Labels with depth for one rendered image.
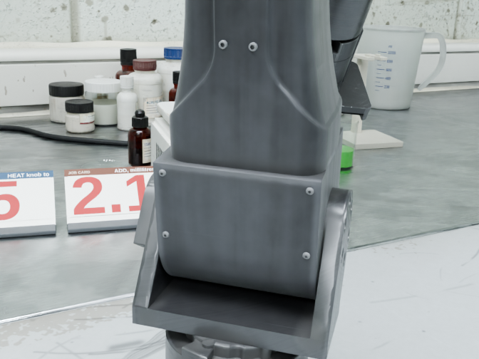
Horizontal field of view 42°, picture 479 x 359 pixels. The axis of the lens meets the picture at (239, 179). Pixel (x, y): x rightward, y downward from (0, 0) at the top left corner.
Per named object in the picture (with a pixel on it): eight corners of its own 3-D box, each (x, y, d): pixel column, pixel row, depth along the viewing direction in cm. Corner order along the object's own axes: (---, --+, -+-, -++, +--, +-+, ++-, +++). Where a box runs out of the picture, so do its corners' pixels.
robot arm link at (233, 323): (168, 157, 30) (114, 193, 24) (355, 179, 27) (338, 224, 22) (167, 276, 32) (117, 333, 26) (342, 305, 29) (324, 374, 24)
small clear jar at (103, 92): (80, 120, 98) (78, 78, 96) (115, 117, 101) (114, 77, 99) (93, 127, 94) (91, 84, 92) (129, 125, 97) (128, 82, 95)
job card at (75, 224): (168, 226, 57) (168, 184, 56) (68, 233, 55) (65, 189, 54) (157, 204, 63) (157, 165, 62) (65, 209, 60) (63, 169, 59)
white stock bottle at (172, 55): (202, 119, 103) (203, 49, 99) (167, 122, 99) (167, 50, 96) (184, 112, 108) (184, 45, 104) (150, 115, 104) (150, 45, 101)
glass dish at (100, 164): (95, 176, 71) (95, 157, 70) (140, 181, 70) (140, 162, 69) (71, 190, 66) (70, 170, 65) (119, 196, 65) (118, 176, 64)
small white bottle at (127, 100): (125, 132, 92) (124, 77, 89) (112, 128, 94) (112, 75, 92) (142, 129, 94) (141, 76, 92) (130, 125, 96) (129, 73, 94)
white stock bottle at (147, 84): (122, 125, 96) (120, 60, 93) (135, 118, 101) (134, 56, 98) (156, 128, 95) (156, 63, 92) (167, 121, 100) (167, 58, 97)
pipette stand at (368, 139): (403, 147, 90) (413, 57, 86) (354, 149, 87) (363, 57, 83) (373, 134, 97) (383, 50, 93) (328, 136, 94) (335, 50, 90)
